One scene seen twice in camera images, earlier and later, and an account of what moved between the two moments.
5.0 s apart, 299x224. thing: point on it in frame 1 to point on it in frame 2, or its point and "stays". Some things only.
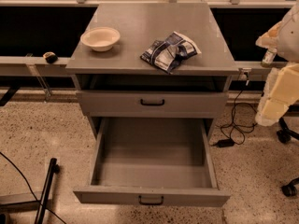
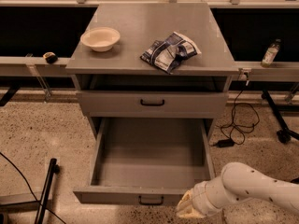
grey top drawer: (152, 104) stays
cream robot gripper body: (290, 39) to (199, 198)
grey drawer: (152, 161) stays
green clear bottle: (268, 58) stays
